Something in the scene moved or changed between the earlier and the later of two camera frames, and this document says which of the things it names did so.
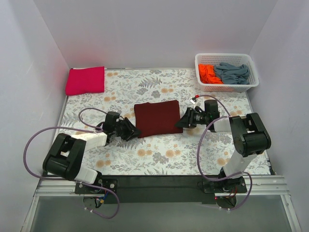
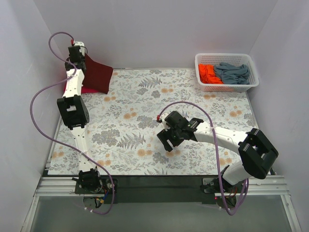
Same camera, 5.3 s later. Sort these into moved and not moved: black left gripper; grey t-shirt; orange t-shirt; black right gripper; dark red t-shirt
Moved: black left gripper; black right gripper; dark red t-shirt
Not moved: orange t-shirt; grey t-shirt
